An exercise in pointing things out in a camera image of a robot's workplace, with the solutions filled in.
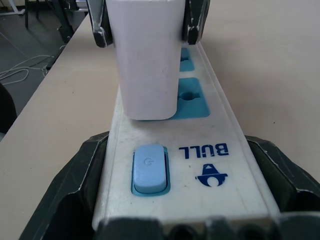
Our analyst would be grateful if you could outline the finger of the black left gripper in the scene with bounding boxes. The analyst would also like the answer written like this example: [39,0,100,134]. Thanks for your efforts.
[85,0,116,49]
[180,0,210,46]

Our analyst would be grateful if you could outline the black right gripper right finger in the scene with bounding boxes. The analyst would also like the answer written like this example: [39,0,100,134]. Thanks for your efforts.
[244,134,320,240]

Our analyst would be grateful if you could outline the white floor cable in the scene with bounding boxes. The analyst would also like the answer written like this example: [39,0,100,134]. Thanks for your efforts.
[0,54,55,81]

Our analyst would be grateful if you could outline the black metal table frame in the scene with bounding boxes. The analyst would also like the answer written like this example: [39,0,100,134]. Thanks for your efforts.
[56,0,89,46]

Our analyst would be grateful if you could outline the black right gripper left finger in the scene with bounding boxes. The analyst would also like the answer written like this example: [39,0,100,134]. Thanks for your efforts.
[17,131,110,240]

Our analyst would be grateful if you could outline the white desk leg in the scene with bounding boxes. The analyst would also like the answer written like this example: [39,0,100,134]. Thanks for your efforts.
[9,0,26,16]

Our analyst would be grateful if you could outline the white power strip blue sockets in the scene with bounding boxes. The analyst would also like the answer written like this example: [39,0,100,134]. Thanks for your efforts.
[91,41,280,232]

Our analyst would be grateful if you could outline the white charger block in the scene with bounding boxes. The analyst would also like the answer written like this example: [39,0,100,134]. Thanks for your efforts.
[104,0,186,121]

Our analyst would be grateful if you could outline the black rounded chair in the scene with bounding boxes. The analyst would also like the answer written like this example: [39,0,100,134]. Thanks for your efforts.
[0,81,18,137]

